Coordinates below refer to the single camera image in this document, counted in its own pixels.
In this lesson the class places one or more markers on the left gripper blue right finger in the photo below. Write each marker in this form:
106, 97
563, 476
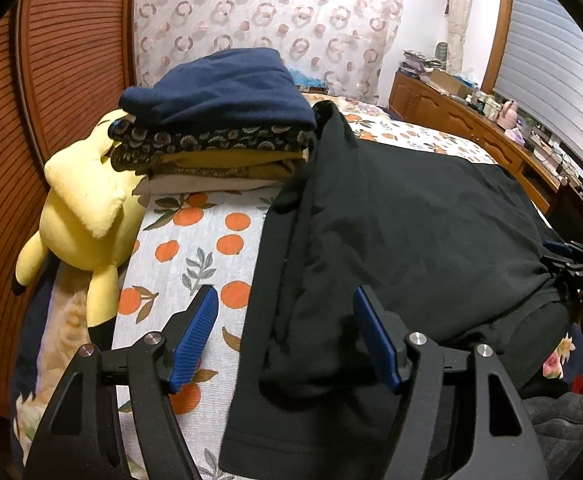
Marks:
491, 435

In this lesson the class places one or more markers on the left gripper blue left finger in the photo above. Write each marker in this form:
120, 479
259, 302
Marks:
79, 435

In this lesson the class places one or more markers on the black Superman t-shirt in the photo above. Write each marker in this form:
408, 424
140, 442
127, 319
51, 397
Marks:
453, 247

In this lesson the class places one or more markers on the pink kettle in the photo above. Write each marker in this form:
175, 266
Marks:
507, 118

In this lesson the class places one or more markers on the wooden sideboard cabinet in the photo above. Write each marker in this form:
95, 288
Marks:
422, 105

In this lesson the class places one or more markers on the grey window roller shutter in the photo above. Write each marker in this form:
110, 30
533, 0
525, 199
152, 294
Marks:
542, 68

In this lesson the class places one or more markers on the cardboard box on sideboard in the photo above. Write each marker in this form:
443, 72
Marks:
450, 84

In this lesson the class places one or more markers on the orange print white bedsheet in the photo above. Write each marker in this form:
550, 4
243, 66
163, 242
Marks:
186, 241

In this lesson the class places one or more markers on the yellow plush toy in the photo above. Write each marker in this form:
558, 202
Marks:
90, 220

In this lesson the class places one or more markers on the stack of folded cloths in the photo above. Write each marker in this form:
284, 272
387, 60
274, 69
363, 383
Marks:
415, 64

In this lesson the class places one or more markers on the folded beige garment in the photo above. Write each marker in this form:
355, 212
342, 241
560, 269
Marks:
182, 183

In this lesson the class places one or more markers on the folded dark patterned garment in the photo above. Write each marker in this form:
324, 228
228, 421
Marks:
137, 148

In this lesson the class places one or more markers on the blue tissue box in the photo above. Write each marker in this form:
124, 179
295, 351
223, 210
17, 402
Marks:
307, 84

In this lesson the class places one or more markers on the folded mustard yellow garment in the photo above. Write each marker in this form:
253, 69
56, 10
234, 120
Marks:
245, 164

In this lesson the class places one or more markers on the circle pattern sheer curtain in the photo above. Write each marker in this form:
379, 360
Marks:
339, 42

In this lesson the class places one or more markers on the folded navy blue garment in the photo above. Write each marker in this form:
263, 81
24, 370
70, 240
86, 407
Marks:
245, 87

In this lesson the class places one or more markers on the brown louvered wardrobe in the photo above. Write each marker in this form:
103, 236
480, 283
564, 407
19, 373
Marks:
63, 64

